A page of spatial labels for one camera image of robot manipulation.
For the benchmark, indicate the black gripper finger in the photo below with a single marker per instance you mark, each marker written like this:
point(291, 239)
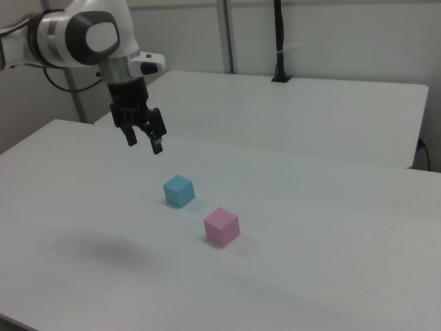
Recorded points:
point(131, 137)
point(158, 127)

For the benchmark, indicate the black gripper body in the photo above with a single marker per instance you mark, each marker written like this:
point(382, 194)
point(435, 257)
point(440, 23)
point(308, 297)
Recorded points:
point(126, 92)

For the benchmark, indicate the blue cube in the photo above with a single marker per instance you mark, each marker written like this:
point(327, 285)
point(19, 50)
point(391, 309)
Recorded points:
point(178, 191)

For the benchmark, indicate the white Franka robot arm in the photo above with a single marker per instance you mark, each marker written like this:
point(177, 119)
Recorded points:
point(58, 34)

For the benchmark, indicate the pink cube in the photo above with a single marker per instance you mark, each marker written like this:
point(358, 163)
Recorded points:
point(221, 227)

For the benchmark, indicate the black pole with base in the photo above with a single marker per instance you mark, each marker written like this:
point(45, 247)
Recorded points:
point(279, 41)

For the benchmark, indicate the slanted aluminium frame post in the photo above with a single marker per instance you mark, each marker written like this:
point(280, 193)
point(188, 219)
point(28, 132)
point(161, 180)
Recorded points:
point(76, 100)

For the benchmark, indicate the vertical aluminium frame post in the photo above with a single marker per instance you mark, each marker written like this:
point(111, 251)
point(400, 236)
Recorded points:
point(228, 38)

